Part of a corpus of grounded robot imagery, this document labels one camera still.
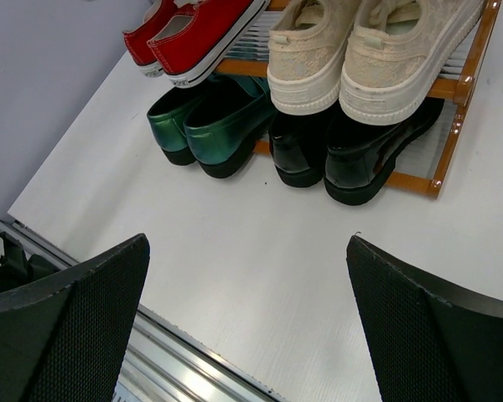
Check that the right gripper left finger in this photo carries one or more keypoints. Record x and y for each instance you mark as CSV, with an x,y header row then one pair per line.
x,y
64,337

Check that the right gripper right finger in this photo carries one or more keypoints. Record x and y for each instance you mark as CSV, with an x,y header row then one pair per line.
x,y
429,339

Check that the black loafer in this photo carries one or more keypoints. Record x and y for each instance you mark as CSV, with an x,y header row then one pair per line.
x,y
297,146
360,158

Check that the green loafer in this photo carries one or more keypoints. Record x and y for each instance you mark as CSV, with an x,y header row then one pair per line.
x,y
222,130
166,119

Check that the beige lace sneaker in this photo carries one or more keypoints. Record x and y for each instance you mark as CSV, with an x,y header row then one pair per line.
x,y
395,52
306,53

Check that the red canvas shoe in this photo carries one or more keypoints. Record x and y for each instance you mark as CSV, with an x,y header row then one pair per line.
x,y
136,40
199,35

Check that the wooden two-tier shoe shelf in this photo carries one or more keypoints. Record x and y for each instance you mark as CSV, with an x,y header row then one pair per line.
x,y
455,92

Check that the aluminium mounting rail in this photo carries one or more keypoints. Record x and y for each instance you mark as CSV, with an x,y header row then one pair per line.
x,y
161,363

